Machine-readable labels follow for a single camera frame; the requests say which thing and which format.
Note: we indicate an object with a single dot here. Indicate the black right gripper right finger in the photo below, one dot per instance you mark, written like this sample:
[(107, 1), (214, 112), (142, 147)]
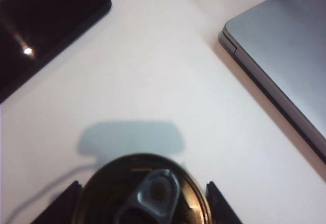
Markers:
[(220, 208)]

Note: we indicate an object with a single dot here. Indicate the black smartphone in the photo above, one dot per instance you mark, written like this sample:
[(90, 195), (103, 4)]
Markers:
[(43, 28)]

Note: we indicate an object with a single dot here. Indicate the red can Tomato Paste print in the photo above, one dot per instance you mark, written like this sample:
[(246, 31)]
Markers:
[(142, 196)]

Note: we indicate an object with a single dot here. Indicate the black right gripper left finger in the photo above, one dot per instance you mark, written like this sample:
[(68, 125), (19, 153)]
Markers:
[(61, 206)]

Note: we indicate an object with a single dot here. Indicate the silver closed laptop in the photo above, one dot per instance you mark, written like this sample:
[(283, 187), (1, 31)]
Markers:
[(285, 45)]

